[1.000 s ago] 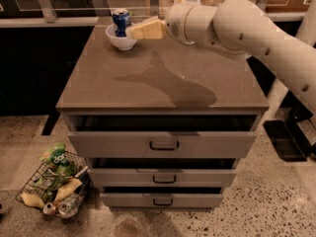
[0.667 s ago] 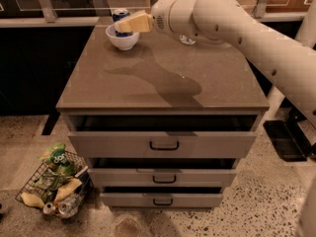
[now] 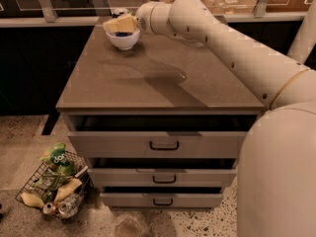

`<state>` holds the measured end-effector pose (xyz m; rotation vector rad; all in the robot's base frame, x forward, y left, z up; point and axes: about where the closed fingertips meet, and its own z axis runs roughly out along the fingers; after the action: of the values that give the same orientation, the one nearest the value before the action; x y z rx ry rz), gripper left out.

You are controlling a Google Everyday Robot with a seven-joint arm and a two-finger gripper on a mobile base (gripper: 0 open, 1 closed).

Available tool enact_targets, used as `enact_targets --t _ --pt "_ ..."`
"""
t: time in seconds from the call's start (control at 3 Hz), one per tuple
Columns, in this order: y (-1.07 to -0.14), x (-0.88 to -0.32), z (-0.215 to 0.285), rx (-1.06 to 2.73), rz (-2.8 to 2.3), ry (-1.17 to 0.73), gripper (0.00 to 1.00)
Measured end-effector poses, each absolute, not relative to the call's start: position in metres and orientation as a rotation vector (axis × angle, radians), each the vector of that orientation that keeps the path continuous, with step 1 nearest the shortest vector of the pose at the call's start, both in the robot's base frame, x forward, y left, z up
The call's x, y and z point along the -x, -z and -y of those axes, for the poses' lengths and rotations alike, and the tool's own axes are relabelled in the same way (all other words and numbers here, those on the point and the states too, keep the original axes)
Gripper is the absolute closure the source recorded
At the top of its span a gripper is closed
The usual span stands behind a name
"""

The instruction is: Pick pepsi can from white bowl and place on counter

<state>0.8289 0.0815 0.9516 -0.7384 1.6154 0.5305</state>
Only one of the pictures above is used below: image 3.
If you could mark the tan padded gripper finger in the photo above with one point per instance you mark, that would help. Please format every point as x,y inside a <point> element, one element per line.
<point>122,24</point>

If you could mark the blue pepsi can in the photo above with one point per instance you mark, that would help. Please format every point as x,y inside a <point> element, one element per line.
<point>116,15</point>

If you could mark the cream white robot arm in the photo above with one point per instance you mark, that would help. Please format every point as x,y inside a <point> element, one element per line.
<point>277,167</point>

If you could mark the white ceramic bowl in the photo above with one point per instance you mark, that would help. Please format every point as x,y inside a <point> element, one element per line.
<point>124,43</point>

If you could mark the silver crushed can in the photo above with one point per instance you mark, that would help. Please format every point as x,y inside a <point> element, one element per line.
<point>69,206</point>

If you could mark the grey drawer cabinet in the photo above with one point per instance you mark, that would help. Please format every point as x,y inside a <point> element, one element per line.
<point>157,77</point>

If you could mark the top grey drawer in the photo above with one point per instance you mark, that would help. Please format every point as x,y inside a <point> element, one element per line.
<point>218,136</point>

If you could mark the grey drawer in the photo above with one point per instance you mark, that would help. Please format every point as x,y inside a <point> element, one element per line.
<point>128,172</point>
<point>218,136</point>
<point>162,197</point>

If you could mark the middle grey drawer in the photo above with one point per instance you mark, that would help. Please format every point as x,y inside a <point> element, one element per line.
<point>128,172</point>

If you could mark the green snack bag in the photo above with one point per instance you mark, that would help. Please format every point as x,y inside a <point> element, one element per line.
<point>55,158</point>

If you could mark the bottom grey drawer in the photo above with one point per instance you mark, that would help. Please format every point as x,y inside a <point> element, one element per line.
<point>162,197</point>

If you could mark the yellow snack packet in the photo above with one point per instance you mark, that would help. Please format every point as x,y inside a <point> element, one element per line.
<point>32,200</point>

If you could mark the black wire basket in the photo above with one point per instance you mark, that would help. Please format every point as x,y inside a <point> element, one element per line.
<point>53,187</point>

